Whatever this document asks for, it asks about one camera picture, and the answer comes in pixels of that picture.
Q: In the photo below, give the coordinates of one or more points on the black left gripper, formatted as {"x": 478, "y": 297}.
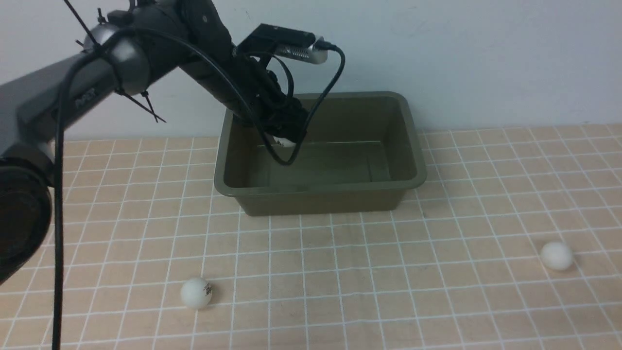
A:
{"x": 262, "y": 100}

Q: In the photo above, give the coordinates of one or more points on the plain white ping-pong ball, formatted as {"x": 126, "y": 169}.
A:
{"x": 284, "y": 142}

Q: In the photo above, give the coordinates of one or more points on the white ping-pong ball with logo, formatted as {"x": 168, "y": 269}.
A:
{"x": 196, "y": 293}

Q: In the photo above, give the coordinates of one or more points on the olive green plastic bin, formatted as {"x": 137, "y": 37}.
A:
{"x": 361, "y": 154}

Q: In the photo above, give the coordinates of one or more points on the checkered beige tablecloth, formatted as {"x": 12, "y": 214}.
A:
{"x": 455, "y": 267}

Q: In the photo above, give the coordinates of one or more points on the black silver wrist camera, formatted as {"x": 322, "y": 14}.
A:
{"x": 268, "y": 40}

